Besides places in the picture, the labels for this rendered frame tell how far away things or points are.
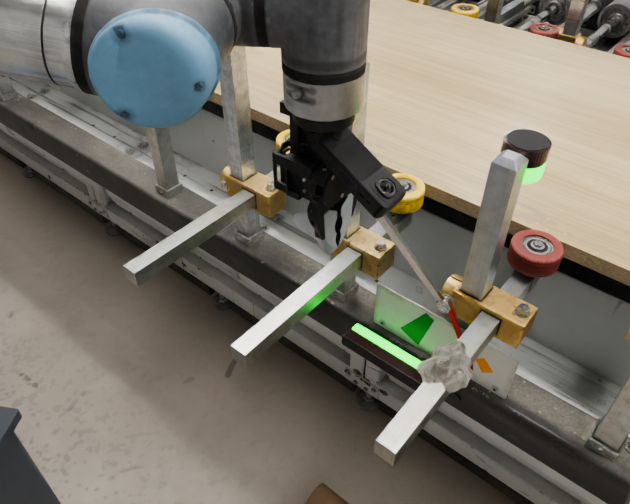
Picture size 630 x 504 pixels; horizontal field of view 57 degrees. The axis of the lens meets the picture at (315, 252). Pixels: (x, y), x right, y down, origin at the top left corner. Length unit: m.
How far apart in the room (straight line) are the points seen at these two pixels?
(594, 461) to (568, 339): 0.27
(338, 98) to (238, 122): 0.46
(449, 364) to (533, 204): 0.37
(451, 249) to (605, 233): 0.29
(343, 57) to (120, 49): 0.23
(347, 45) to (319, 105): 0.07
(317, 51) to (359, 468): 1.30
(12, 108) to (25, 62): 1.39
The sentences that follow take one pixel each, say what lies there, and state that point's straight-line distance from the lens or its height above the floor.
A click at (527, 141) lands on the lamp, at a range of 0.80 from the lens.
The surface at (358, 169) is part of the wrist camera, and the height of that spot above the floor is 1.14.
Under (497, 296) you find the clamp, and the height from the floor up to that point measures 0.87.
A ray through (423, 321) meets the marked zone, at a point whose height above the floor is 0.77.
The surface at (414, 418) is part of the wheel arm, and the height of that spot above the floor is 0.86.
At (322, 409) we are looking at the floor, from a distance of 1.78.
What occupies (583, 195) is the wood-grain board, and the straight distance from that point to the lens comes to 1.11.
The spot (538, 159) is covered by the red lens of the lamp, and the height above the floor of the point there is 1.10.
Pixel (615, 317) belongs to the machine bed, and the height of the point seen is 0.76.
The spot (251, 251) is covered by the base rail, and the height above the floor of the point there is 0.70.
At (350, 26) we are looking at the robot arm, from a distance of 0.59.
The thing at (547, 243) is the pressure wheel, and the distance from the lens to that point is 0.97.
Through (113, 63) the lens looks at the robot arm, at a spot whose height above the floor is 1.32.
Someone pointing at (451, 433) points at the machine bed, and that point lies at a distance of 1.59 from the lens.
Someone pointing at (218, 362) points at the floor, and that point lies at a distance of 1.91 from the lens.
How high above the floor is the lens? 1.50
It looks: 42 degrees down
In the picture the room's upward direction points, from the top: straight up
